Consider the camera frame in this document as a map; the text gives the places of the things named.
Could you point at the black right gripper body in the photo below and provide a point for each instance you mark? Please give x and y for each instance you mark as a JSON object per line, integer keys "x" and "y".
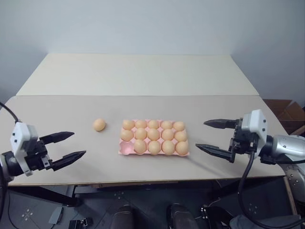
{"x": 243, "y": 143}

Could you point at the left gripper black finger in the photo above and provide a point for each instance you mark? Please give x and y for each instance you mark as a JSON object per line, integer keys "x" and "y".
{"x": 69, "y": 158}
{"x": 57, "y": 136}

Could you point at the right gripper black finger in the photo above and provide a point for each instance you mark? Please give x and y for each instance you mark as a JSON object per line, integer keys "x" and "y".
{"x": 221, "y": 123}
{"x": 214, "y": 151}

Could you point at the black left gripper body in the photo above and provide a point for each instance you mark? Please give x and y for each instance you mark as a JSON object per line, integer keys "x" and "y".
{"x": 35, "y": 155}

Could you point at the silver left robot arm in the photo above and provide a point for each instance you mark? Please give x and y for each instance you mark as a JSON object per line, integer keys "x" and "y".
{"x": 9, "y": 164}

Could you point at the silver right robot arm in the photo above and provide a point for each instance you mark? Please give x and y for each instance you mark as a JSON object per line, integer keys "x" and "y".
{"x": 288, "y": 148}

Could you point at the brown egg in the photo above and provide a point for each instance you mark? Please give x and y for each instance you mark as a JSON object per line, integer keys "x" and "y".
{"x": 167, "y": 134}
{"x": 168, "y": 147}
{"x": 128, "y": 124}
{"x": 182, "y": 148}
{"x": 140, "y": 133}
{"x": 180, "y": 136}
{"x": 140, "y": 146}
{"x": 99, "y": 124}
{"x": 127, "y": 135}
{"x": 154, "y": 147}
{"x": 179, "y": 125}
{"x": 141, "y": 123}
{"x": 153, "y": 134}
{"x": 166, "y": 124}
{"x": 153, "y": 124}

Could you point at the pink egg tray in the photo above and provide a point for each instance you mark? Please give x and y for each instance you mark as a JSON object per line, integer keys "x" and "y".
{"x": 125, "y": 149}

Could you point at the brown cardboard box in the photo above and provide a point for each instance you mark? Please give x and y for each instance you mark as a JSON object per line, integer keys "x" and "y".
{"x": 283, "y": 114}

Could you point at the grey flat plate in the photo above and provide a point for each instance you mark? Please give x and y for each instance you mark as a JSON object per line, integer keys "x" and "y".
{"x": 56, "y": 215}

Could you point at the black device with buttons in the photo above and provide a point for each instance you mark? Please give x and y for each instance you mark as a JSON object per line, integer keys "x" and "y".
{"x": 215, "y": 217}

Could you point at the small black box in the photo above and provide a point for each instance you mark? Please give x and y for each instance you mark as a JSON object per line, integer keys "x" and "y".
{"x": 79, "y": 223}

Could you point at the light wooden strip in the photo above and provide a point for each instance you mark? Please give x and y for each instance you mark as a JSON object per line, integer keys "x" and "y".
{"x": 290, "y": 198}

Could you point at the dark rounded shape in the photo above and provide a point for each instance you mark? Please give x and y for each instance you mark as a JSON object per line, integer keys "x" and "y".
{"x": 124, "y": 218}
{"x": 181, "y": 217}

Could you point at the grey cloth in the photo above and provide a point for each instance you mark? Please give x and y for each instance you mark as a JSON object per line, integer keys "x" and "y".
{"x": 243, "y": 221}

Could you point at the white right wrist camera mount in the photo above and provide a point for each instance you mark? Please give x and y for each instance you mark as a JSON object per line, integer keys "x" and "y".
{"x": 256, "y": 121}

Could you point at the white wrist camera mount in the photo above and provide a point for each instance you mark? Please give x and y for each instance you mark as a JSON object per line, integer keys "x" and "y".
{"x": 21, "y": 133}
{"x": 256, "y": 121}

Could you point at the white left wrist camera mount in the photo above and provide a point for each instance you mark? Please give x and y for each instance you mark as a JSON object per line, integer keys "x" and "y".
{"x": 21, "y": 133}

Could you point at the black table frame bar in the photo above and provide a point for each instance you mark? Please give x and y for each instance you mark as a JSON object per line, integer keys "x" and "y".
{"x": 43, "y": 194}

